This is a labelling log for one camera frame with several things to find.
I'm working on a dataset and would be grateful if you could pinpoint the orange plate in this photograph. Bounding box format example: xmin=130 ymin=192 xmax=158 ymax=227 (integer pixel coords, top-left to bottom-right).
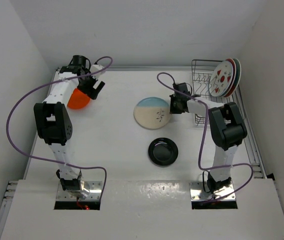
xmin=67 ymin=88 xmax=91 ymax=110

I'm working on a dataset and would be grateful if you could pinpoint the beige blue leaf plate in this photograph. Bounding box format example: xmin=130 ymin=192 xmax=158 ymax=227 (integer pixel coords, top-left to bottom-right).
xmin=133 ymin=97 xmax=171 ymax=130

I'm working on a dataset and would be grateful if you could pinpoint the black plate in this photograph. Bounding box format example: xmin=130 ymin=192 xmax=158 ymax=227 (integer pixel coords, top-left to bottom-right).
xmin=147 ymin=137 xmax=179 ymax=167

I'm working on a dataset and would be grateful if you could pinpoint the white watermelon pattern plate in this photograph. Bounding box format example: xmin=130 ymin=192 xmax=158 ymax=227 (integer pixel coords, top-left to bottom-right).
xmin=208 ymin=60 xmax=234 ymax=97

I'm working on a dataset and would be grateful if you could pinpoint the red teal floral plate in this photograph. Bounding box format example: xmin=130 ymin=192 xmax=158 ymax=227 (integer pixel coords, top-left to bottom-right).
xmin=222 ymin=58 xmax=237 ymax=98
xmin=227 ymin=58 xmax=242 ymax=97

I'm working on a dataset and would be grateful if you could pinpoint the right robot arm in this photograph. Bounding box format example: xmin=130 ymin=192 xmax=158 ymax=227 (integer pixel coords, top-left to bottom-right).
xmin=170 ymin=82 xmax=248 ymax=194

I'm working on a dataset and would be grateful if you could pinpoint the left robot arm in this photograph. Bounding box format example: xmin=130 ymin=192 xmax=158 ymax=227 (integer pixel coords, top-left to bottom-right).
xmin=33 ymin=55 xmax=105 ymax=199

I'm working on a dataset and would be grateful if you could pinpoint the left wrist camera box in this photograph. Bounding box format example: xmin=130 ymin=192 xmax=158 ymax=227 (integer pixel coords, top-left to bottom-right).
xmin=89 ymin=64 xmax=106 ymax=77

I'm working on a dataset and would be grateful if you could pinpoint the wire dish rack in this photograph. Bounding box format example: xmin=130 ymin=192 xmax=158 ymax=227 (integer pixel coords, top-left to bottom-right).
xmin=191 ymin=59 xmax=247 ymax=120

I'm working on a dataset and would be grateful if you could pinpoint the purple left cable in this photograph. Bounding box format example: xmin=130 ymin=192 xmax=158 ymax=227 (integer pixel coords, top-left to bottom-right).
xmin=5 ymin=56 xmax=114 ymax=201

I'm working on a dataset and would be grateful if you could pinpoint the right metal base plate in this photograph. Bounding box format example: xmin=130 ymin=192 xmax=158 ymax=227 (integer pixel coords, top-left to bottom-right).
xmin=189 ymin=180 xmax=236 ymax=201

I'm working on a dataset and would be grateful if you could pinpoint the metal base plate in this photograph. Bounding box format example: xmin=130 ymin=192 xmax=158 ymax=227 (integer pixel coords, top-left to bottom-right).
xmin=55 ymin=181 xmax=103 ymax=202
xmin=189 ymin=180 xmax=236 ymax=201

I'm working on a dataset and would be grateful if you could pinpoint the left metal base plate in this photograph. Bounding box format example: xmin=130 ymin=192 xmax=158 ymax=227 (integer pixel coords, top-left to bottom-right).
xmin=55 ymin=181 xmax=103 ymax=202

